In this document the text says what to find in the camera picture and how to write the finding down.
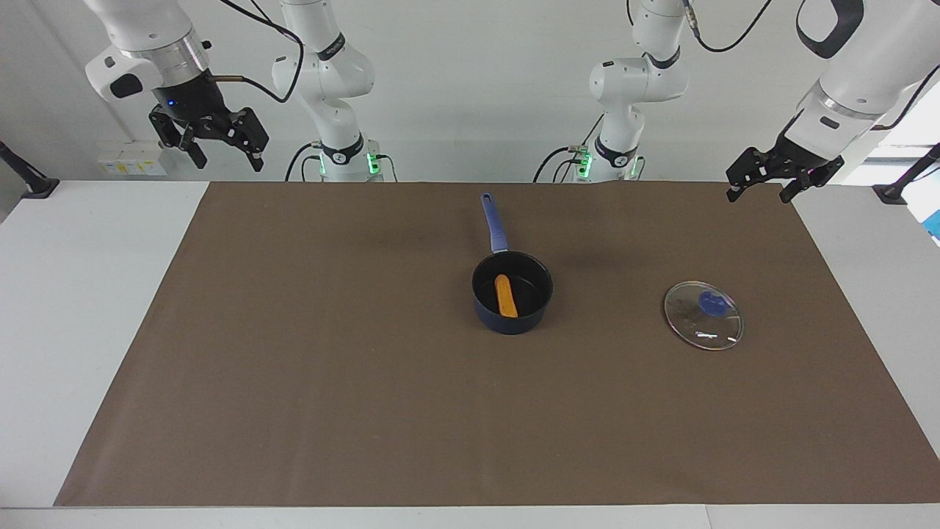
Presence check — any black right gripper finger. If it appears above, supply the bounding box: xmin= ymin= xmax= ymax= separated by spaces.
xmin=149 ymin=109 xmax=208 ymax=170
xmin=209 ymin=108 xmax=270 ymax=173

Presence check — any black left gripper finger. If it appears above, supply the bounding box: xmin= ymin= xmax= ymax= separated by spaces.
xmin=726 ymin=147 xmax=779 ymax=202
xmin=779 ymin=158 xmax=845 ymax=204

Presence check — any glass lid with blue knob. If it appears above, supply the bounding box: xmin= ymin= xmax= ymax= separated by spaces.
xmin=664 ymin=281 xmax=744 ymax=351

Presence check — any black clamp stand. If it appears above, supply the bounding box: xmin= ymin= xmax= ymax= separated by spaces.
xmin=872 ymin=143 xmax=940 ymax=205
xmin=0 ymin=141 xmax=61 ymax=199

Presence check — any dark blue saucepan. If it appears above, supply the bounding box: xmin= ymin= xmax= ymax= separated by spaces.
xmin=471 ymin=192 xmax=554 ymax=336

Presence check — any brown table mat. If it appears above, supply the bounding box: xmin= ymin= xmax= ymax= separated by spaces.
xmin=54 ymin=181 xmax=940 ymax=508

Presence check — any white wall socket box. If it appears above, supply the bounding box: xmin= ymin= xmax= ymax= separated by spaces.
xmin=98 ymin=141 xmax=173 ymax=177

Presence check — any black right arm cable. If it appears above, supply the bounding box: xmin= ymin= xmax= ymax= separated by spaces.
xmin=219 ymin=0 xmax=304 ymax=104

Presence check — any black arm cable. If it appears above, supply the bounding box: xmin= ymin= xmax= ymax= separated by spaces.
xmin=679 ymin=0 xmax=940 ymax=132
xmin=219 ymin=0 xmax=304 ymax=104

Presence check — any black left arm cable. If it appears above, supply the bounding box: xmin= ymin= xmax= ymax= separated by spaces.
xmin=679 ymin=0 xmax=940 ymax=132

